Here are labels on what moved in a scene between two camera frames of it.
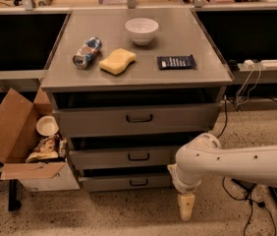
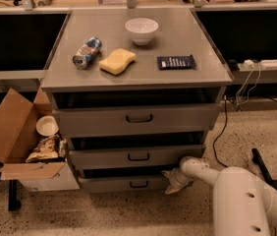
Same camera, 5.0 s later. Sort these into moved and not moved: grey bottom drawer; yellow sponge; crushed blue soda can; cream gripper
Moved: cream gripper
Not moved: yellow sponge; grey bottom drawer; crushed blue soda can
